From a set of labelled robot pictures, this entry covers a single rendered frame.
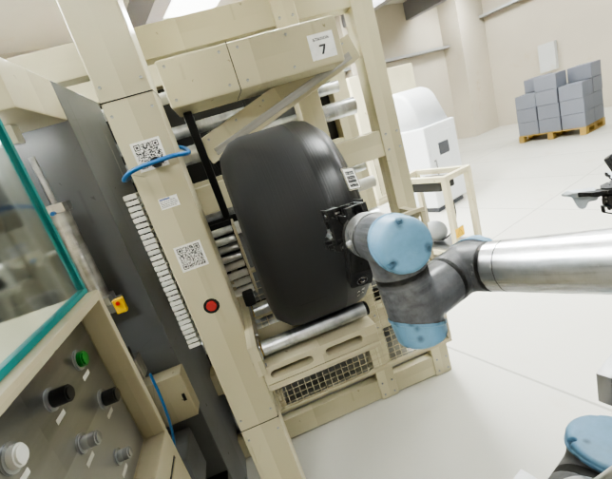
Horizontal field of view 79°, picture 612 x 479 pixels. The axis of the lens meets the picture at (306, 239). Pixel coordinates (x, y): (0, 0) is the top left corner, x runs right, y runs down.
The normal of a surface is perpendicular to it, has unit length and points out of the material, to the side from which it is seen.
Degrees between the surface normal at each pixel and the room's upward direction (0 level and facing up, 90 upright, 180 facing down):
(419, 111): 72
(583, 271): 86
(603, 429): 8
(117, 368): 90
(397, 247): 83
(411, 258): 83
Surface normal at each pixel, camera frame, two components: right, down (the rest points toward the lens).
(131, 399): 0.23, 0.21
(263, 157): -0.07, -0.58
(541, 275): -0.82, 0.31
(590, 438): -0.18, -0.96
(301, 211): 0.14, -0.07
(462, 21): 0.53, 0.08
